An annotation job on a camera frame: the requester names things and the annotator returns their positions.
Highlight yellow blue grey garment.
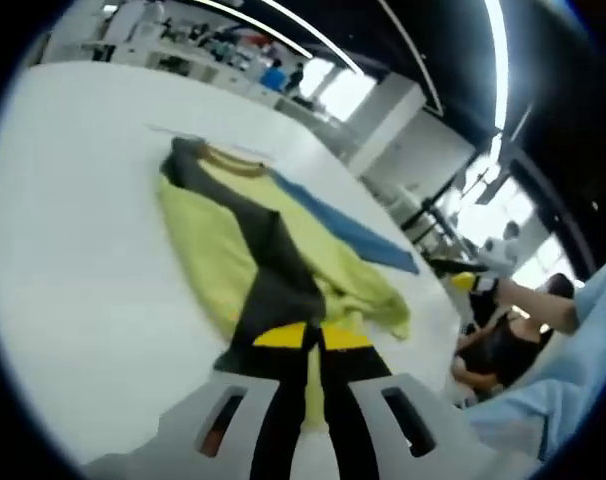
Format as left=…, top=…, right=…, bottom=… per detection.
left=155, top=135, right=422, bottom=431

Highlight long ceiling light strip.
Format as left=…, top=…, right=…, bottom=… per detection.
left=195, top=0, right=365, bottom=75

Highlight person in light blue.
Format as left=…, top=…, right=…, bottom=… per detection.
left=465, top=259, right=606, bottom=466

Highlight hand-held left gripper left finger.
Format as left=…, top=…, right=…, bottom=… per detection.
left=132, top=322, right=318, bottom=480

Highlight black metal stand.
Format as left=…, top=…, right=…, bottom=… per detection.
left=401, top=197, right=467, bottom=251

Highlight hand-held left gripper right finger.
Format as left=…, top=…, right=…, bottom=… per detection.
left=318, top=324, right=489, bottom=480

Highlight white square pillar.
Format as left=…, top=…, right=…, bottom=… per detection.
left=347, top=84, right=429, bottom=177

